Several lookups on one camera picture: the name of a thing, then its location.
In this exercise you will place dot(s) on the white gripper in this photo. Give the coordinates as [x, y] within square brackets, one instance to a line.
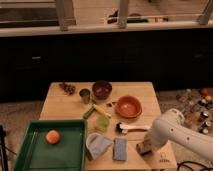
[152, 141]

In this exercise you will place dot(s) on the wooden board eraser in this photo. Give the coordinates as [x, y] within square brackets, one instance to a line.
[143, 148]

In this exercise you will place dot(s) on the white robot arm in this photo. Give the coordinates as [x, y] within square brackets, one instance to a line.
[169, 127]

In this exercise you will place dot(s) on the red orange bowl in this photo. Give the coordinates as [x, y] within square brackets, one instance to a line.
[128, 107]

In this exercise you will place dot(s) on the dark maroon bowl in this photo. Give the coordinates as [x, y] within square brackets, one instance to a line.
[101, 89]

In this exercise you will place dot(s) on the blue sponge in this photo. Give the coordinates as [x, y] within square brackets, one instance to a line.
[119, 150]

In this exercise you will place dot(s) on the green plastic piece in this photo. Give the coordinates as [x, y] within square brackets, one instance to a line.
[102, 123]

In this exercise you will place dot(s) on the grey folded cloth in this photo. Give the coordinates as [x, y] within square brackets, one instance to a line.
[97, 145]

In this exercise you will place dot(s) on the green cucumber stick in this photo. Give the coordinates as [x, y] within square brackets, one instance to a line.
[88, 113]

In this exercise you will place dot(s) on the small metal cup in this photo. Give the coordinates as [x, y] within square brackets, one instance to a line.
[85, 95]

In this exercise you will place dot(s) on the green plastic tray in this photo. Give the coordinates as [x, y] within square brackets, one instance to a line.
[36, 154]

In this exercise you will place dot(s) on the brown grape bunch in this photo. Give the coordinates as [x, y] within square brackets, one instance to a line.
[67, 88]

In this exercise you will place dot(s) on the orange ball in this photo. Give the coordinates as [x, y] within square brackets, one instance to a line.
[52, 137]

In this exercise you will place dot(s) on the black tripod stand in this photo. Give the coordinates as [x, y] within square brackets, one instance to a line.
[3, 154]

